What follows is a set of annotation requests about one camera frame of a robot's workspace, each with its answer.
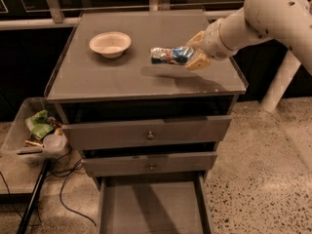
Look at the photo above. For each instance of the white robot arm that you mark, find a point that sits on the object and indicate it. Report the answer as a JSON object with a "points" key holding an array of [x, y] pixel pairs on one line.
{"points": [[287, 21]]}

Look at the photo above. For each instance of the grey drawer cabinet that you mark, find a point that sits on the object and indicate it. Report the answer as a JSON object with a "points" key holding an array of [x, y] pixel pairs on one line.
{"points": [[88, 88]]}

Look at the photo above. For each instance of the brass middle drawer knob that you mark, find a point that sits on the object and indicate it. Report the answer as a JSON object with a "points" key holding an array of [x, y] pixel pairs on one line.
{"points": [[151, 167]]}

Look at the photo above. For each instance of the brass top drawer knob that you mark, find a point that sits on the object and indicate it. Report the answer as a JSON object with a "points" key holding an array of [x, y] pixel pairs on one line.
{"points": [[150, 135]]}

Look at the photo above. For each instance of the grey top drawer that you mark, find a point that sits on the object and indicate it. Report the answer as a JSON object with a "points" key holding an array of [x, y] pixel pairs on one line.
{"points": [[121, 134]]}

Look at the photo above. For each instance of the white paper bowl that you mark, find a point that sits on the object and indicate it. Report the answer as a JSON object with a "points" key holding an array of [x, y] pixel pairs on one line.
{"points": [[110, 45]]}

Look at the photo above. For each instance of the clear plastic bin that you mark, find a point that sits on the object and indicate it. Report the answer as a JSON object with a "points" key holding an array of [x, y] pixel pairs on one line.
{"points": [[20, 144]]}

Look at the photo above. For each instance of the white slanted pillar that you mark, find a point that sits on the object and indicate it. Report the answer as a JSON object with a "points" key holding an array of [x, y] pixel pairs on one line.
{"points": [[281, 81]]}

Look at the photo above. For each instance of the brass drawer knob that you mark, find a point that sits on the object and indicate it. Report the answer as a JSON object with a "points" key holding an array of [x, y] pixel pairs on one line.
{"points": [[151, 167], [150, 135]]}

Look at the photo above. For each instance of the black floor bar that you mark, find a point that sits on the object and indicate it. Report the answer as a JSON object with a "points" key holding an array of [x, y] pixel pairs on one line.
{"points": [[35, 194]]}

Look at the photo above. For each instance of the grey open bottom drawer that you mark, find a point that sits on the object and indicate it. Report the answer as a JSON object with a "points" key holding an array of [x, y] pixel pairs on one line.
{"points": [[154, 204]]}

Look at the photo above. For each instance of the clear plastic cup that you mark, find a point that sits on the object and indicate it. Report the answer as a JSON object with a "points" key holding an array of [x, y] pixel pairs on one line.
{"points": [[52, 141]]}

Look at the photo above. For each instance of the crushed redbull can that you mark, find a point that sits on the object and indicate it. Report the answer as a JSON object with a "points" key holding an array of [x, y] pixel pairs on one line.
{"points": [[177, 55]]}

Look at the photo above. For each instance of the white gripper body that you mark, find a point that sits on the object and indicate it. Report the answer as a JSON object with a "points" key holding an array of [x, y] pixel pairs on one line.
{"points": [[213, 43]]}

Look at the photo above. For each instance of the grey middle drawer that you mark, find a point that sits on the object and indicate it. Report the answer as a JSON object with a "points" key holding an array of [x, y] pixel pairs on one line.
{"points": [[139, 165]]}

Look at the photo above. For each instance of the metal railing frame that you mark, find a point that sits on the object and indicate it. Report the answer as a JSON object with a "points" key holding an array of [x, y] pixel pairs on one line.
{"points": [[189, 15]]}

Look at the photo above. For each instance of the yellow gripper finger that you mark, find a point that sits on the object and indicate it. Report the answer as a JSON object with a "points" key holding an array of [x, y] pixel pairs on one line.
{"points": [[199, 60], [196, 42]]}

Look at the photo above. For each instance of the green chip bag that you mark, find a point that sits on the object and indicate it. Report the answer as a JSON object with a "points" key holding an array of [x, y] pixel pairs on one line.
{"points": [[38, 125]]}

